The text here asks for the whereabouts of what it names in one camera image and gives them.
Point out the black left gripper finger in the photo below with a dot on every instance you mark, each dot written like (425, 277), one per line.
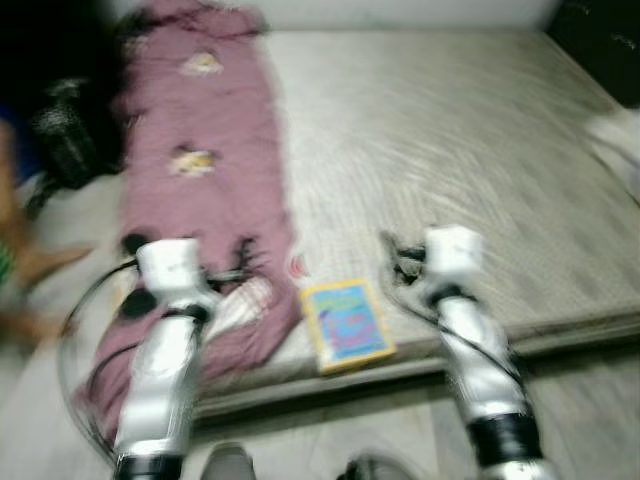
(245, 260)

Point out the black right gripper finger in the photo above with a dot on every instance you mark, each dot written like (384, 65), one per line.
(390, 242)

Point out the blue yellow children's book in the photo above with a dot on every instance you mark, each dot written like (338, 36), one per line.
(348, 322)

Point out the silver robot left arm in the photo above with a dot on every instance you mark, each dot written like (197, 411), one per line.
(165, 380)

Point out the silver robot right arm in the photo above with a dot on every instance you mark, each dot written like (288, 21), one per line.
(485, 370)

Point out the white garment red black trim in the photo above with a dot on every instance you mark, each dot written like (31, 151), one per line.
(240, 305)

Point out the grey quilted mattress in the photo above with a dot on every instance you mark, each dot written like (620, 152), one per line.
(450, 150)

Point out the pink cartoon print blanket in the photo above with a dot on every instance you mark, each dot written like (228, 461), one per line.
(200, 120)

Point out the silver robot left leg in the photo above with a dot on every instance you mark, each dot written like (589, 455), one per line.
(228, 462)

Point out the silver robot leg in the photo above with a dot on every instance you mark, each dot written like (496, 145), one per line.
(375, 468)
(228, 462)

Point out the person with bare legs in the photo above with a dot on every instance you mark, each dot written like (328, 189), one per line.
(30, 270)

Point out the silver robot right leg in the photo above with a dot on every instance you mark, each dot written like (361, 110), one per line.
(375, 468)

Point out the black printed backpack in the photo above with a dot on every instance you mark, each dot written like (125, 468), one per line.
(70, 135)

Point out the off-white printed pillow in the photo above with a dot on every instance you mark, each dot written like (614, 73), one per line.
(615, 135)

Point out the dark tufted headboard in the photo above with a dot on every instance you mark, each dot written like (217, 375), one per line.
(595, 45)

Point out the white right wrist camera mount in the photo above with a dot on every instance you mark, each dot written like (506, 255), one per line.
(452, 255)

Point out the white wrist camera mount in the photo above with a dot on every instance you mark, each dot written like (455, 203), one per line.
(452, 255)
(172, 265)

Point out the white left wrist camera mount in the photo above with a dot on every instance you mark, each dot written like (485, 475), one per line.
(172, 265)

